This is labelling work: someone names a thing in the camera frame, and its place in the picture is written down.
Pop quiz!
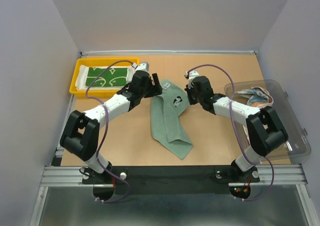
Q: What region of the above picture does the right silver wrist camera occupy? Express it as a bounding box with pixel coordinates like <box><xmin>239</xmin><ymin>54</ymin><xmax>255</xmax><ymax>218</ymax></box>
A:
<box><xmin>184</xmin><ymin>70</ymin><xmax>200</xmax><ymax>88</ymax></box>

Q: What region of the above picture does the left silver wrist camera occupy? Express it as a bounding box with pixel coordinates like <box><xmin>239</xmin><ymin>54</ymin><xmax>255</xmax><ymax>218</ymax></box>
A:
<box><xmin>131</xmin><ymin>62</ymin><xmax>150</xmax><ymax>73</ymax></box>

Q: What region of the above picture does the orange and green printed towel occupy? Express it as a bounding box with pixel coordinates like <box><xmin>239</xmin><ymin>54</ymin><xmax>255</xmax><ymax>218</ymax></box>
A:
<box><xmin>234</xmin><ymin>86</ymin><xmax>275</xmax><ymax>146</ymax></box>

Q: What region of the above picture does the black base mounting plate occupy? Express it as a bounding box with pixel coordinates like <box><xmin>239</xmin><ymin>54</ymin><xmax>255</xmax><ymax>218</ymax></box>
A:
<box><xmin>79</xmin><ymin>165</ymin><xmax>260</xmax><ymax>195</ymax></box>

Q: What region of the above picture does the aluminium rail back edge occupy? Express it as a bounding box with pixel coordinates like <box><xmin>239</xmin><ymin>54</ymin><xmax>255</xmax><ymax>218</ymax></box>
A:
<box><xmin>79</xmin><ymin>50</ymin><xmax>258</xmax><ymax>57</ymax></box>

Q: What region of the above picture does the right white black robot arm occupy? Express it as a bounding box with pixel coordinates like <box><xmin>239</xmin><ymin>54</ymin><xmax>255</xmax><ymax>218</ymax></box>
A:
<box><xmin>185</xmin><ymin>75</ymin><xmax>289</xmax><ymax>181</ymax></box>

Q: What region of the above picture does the aluminium frame rail front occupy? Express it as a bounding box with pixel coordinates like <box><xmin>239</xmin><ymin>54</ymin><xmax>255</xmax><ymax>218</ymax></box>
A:
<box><xmin>40</xmin><ymin>165</ymin><xmax>308</xmax><ymax>187</ymax></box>

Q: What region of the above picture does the light teal towel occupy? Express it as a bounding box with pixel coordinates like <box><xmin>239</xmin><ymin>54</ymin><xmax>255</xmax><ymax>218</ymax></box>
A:
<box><xmin>150</xmin><ymin>79</ymin><xmax>193</xmax><ymax>160</ymax></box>

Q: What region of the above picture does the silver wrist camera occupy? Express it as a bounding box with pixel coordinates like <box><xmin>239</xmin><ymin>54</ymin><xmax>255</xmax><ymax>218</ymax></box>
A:
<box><xmin>131</xmin><ymin>62</ymin><xmax>150</xmax><ymax>73</ymax></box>
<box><xmin>184</xmin><ymin>70</ymin><xmax>200</xmax><ymax>88</ymax></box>

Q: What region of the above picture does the clear plastic storage bin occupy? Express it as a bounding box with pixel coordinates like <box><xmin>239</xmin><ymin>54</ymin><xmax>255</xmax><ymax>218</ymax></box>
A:
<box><xmin>234</xmin><ymin>80</ymin><xmax>311</xmax><ymax>164</ymax></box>

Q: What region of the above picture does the yellow plastic tray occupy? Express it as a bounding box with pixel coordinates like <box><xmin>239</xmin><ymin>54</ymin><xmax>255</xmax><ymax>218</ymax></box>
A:
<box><xmin>69</xmin><ymin>58</ymin><xmax>140</xmax><ymax>98</ymax></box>

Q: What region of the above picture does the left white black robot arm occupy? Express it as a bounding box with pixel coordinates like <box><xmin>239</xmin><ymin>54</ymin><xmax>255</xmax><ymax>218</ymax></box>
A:
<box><xmin>59</xmin><ymin>70</ymin><xmax>163</xmax><ymax>183</ymax></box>

